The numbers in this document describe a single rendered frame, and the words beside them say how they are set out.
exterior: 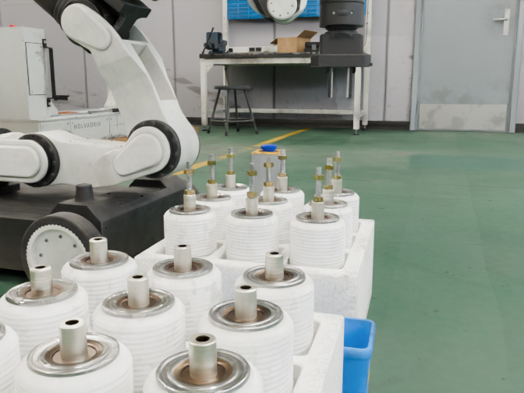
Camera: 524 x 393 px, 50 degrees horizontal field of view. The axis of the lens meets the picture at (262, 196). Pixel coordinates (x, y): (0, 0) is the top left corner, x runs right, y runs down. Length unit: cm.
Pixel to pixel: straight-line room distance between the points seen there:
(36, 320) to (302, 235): 47
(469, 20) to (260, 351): 565
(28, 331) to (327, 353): 32
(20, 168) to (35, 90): 214
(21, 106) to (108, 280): 300
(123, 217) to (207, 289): 71
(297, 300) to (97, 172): 93
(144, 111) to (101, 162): 17
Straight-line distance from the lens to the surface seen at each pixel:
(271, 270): 67
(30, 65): 367
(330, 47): 116
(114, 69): 142
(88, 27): 144
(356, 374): 83
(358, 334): 91
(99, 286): 73
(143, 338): 58
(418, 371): 103
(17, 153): 157
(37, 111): 370
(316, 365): 64
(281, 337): 55
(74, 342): 51
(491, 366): 109
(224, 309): 58
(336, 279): 92
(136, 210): 143
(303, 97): 622
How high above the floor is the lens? 48
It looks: 11 degrees down
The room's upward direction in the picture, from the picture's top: straight up
